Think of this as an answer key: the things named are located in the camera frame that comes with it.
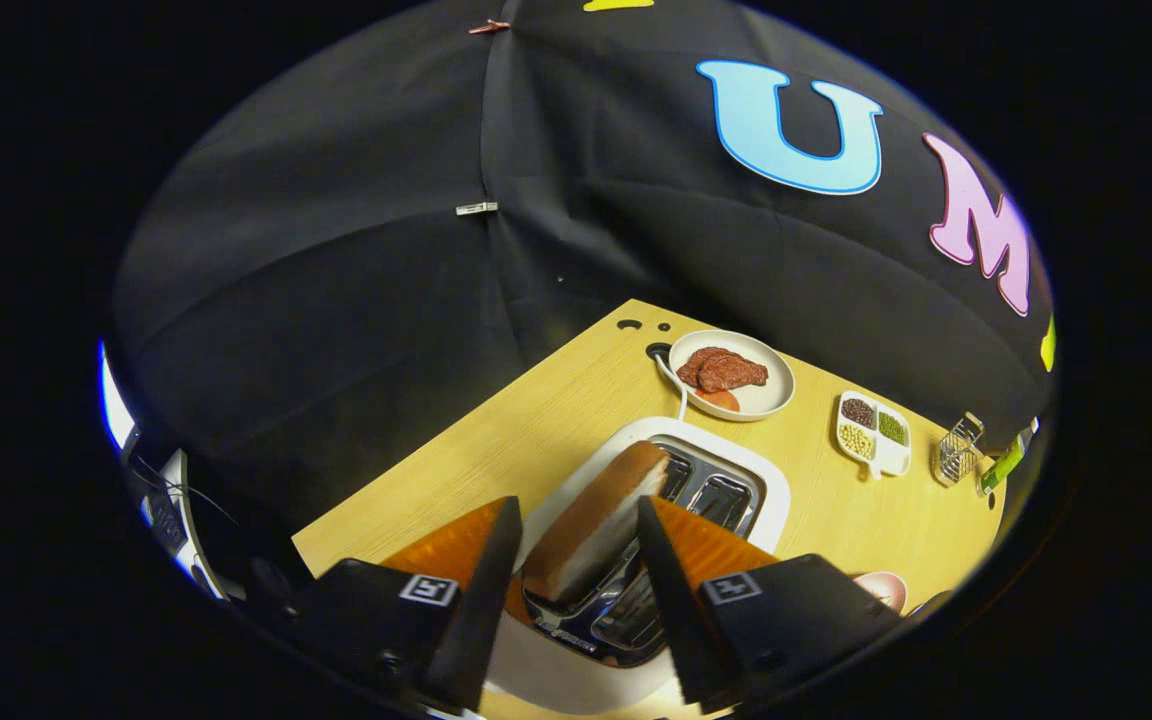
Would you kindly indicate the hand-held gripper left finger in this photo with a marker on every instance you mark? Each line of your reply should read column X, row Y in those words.
column 481, row 610

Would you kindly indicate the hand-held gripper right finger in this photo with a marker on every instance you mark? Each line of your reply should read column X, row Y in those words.
column 676, row 610

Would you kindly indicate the toasted bread slice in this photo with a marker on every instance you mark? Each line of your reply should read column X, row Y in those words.
column 586, row 520

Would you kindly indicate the white toaster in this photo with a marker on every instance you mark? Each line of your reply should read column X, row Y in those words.
column 576, row 685

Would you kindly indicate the pink round plate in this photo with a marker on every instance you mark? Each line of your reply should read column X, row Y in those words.
column 886, row 590

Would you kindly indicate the round white plate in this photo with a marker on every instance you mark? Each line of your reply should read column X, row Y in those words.
column 774, row 395

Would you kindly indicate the brown meat steak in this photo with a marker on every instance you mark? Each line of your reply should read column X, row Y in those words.
column 721, row 370

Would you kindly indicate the black round table grommet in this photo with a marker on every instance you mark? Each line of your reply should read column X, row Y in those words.
column 658, row 350

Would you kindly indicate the white divided dish with beans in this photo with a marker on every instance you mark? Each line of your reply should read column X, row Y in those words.
column 892, row 461

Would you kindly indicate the green label water bottle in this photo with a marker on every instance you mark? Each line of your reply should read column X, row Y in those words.
column 1004, row 465

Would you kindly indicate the black backdrop cloth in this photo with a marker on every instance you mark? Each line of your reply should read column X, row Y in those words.
column 336, row 250

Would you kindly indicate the red cloth clip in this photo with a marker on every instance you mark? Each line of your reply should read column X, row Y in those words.
column 488, row 26

